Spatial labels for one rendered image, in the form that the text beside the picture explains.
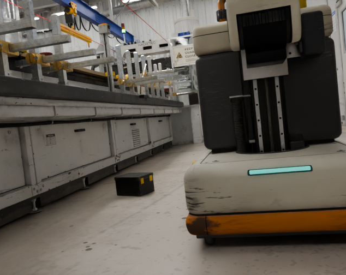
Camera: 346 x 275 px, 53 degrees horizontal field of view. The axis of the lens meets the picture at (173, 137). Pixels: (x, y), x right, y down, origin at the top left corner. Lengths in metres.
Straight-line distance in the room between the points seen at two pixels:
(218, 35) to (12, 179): 1.28
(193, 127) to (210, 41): 4.28
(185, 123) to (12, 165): 4.14
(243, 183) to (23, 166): 1.34
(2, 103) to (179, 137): 4.47
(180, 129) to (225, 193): 4.75
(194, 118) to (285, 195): 4.62
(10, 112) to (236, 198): 1.05
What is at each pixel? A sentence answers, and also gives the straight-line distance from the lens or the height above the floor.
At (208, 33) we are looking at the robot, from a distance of 1.47.
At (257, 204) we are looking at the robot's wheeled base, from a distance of 1.13.
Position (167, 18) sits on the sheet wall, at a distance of 12.67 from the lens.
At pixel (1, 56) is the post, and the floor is 0.79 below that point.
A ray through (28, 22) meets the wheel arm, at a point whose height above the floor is 0.83.
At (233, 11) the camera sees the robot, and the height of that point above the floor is 0.76.
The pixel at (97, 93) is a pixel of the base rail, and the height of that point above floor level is 0.67.
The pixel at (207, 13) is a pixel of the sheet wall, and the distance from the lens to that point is 12.45.
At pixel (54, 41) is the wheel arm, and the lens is 1.59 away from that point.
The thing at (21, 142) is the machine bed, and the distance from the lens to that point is 2.09.
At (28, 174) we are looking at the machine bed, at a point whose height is 0.23.
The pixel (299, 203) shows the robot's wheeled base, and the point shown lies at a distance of 1.14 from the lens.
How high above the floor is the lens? 0.44
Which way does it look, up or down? 3 degrees down
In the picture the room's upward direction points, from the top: 6 degrees counter-clockwise
